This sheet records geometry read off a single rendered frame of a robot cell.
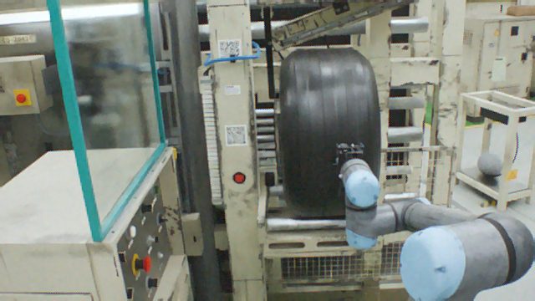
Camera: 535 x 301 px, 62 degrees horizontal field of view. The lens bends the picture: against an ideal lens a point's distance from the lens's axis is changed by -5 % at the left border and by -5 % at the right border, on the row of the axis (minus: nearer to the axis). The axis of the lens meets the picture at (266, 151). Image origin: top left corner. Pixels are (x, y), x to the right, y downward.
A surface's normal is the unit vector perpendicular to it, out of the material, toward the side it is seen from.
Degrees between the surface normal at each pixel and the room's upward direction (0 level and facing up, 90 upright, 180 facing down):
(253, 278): 90
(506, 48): 90
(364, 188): 84
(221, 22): 90
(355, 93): 48
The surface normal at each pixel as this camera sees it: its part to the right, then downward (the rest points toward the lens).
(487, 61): 0.31, 0.32
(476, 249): 0.12, -0.49
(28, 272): -0.03, 0.35
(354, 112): -0.05, -0.14
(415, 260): -0.96, 0.02
